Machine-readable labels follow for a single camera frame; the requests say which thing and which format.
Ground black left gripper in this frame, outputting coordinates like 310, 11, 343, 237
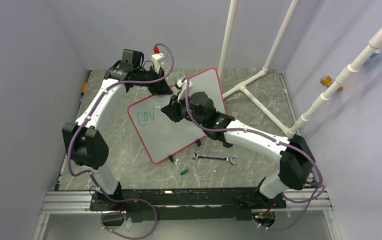
134, 66, 173, 96

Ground aluminium base extrusion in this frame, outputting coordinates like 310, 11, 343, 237
40, 191, 92, 215

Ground pink framed whiteboard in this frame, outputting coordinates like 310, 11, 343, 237
127, 67, 226, 164

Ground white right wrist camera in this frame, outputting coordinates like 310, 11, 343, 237
175, 76, 193, 103

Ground blue wall fitting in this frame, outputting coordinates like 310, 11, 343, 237
369, 48, 381, 59

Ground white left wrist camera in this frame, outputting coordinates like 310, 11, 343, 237
151, 46, 171, 75

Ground green marker cap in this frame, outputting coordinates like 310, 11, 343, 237
179, 169, 189, 176

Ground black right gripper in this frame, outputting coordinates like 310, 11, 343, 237
161, 91, 206, 128

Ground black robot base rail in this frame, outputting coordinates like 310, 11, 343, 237
89, 187, 287, 223

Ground silver open-end wrench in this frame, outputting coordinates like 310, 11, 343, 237
189, 150, 238, 165

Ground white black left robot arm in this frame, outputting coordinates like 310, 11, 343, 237
62, 45, 174, 210

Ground orange wall fitting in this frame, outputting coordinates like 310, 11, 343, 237
319, 75, 333, 88

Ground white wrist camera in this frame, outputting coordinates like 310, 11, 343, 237
175, 76, 193, 103
151, 46, 171, 75

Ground white PVC pipe frame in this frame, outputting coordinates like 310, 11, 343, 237
217, 0, 300, 137

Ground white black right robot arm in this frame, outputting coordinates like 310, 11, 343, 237
161, 91, 321, 208

